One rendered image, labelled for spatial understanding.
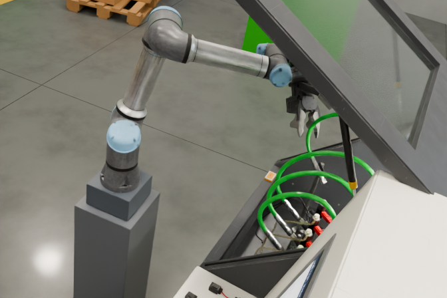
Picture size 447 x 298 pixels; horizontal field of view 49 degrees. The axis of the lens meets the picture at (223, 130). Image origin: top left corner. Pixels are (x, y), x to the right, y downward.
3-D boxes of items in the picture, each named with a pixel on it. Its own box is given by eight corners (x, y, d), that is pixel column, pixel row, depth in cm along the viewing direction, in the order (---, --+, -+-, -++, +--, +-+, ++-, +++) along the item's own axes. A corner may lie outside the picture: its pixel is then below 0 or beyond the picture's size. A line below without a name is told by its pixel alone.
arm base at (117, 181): (92, 183, 180) (92, 161, 175) (114, 161, 193) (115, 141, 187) (128, 198, 177) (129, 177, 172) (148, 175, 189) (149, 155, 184)
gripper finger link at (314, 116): (312, 137, 178) (304, 113, 178) (324, 135, 173) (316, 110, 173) (306, 140, 176) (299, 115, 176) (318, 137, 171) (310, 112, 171)
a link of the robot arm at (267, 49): (261, 53, 166) (293, 52, 167) (256, 39, 175) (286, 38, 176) (259, 73, 171) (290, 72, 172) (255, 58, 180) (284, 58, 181)
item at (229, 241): (265, 193, 210) (273, 164, 201) (274, 197, 209) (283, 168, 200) (194, 294, 162) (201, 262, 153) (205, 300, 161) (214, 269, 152)
